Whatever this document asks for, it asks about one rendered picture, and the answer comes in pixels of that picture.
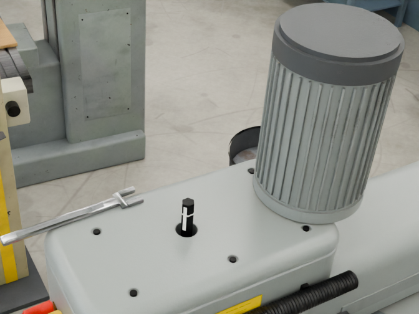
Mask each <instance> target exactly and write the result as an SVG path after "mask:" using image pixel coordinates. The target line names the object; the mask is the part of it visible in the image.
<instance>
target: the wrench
mask: <svg viewBox="0 0 419 314"><path fill-rule="evenodd" d="M134 192H135V188H134V187H133V186H132V187H130V188H127V189H123V190H121V191H118V192H116V193H113V194H112V197H113V198H110V199H108V200H105V201H102V202H98V203H96V204H93V205H90V206H87V207H84V208H82V209H78V210H76V211H72V212H69V213H67V214H64V215H61V216H58V217H55V218H52V219H49V220H46V221H44V222H40V223H38V224H34V225H32V226H29V227H25V228H23V229H20V230H18V231H14V232H11V233H8V234H5V235H2V236H0V241H1V243H2V245H3V246H7V245H10V244H13V243H15V242H19V241H21V240H24V239H27V238H30V237H33V236H36V235H38V234H41V233H44V232H47V231H50V230H53V229H56V228H58V227H61V226H64V225H67V224H70V223H72V222H75V221H79V220H81V219H84V218H86V217H90V216H93V215H95V214H98V213H101V212H104V211H107V210H109V209H113V208H115V207H118V206H120V207H121V208H122V209H125V208H127V207H132V206H135V205H137V204H140V203H143V198H142V197H141V196H139V197H136V198H133V199H130V200H128V201H126V202H125V200H124V199H123V197H124V196H127V195H129V194H133V193H134Z"/></svg>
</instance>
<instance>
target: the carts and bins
mask: <svg viewBox="0 0 419 314"><path fill-rule="evenodd" d="M260 129H261V126H254V127H250V128H247V129H245V130H241V131H240V132H239V133H237V134H235V135H234V136H233V137H232V139H231V141H230V143H231V145H230V143H229V145H230V146H229V147H228V150H229V151H228V155H229V166H232V165H235V164H238V163H242V162H245V161H249V160H251V159H256V156H257V152H258V143H259V134H260Z"/></svg>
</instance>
